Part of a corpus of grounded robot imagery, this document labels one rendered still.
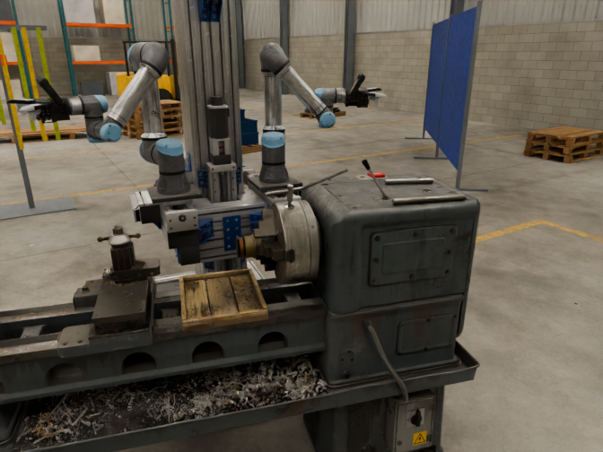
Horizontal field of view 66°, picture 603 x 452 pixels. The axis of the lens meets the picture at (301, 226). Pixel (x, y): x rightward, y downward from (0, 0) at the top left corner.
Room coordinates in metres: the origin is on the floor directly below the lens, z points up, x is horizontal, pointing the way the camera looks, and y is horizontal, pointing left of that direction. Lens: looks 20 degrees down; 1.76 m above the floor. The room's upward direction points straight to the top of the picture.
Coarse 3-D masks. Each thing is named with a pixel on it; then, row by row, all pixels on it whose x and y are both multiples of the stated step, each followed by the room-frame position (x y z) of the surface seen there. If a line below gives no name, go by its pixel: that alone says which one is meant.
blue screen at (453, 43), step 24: (456, 24) 7.51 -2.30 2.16; (432, 48) 9.99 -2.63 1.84; (456, 48) 7.30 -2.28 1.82; (432, 72) 9.67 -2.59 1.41; (456, 72) 7.10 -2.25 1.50; (432, 96) 9.35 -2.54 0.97; (456, 96) 6.89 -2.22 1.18; (432, 120) 9.04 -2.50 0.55; (456, 120) 6.69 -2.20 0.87; (456, 144) 6.49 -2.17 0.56; (456, 168) 6.31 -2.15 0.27
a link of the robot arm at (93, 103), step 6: (78, 96) 1.96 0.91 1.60; (84, 96) 1.97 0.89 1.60; (90, 96) 1.99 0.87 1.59; (96, 96) 2.00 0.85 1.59; (102, 96) 2.02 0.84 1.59; (84, 102) 1.95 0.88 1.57; (90, 102) 1.96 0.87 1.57; (96, 102) 1.98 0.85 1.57; (102, 102) 2.00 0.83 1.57; (84, 108) 1.94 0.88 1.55; (90, 108) 1.96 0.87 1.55; (96, 108) 1.98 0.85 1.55; (102, 108) 1.99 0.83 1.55; (84, 114) 1.96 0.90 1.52; (90, 114) 1.96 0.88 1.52; (96, 114) 1.97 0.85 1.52; (102, 114) 2.00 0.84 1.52
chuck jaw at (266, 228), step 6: (264, 210) 1.68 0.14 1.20; (270, 210) 1.69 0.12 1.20; (264, 216) 1.67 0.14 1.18; (270, 216) 1.68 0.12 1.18; (258, 222) 1.65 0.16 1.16; (264, 222) 1.66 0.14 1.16; (270, 222) 1.66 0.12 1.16; (258, 228) 1.65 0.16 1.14; (264, 228) 1.64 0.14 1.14; (270, 228) 1.65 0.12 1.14; (258, 234) 1.63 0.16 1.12; (264, 234) 1.63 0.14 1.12; (270, 234) 1.63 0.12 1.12; (276, 234) 1.65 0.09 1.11
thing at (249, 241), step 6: (252, 234) 1.61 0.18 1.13; (240, 240) 1.58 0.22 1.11; (246, 240) 1.58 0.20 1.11; (252, 240) 1.59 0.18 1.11; (258, 240) 1.60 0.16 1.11; (240, 246) 1.57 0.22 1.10; (246, 246) 1.57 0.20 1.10; (252, 246) 1.57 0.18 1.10; (240, 252) 1.56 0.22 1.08; (246, 252) 1.56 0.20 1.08; (252, 252) 1.57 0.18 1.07
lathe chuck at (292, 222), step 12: (276, 204) 1.63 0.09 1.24; (300, 204) 1.64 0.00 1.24; (276, 216) 1.62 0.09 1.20; (288, 216) 1.57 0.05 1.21; (300, 216) 1.57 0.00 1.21; (276, 228) 1.62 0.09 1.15; (288, 228) 1.53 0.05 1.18; (300, 228) 1.54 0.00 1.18; (276, 240) 1.68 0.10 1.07; (288, 240) 1.50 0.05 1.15; (300, 240) 1.51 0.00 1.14; (300, 252) 1.50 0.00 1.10; (276, 264) 1.64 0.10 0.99; (288, 264) 1.49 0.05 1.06; (300, 264) 1.50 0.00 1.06; (276, 276) 1.64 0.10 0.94; (288, 276) 1.51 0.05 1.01; (300, 276) 1.52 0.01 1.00
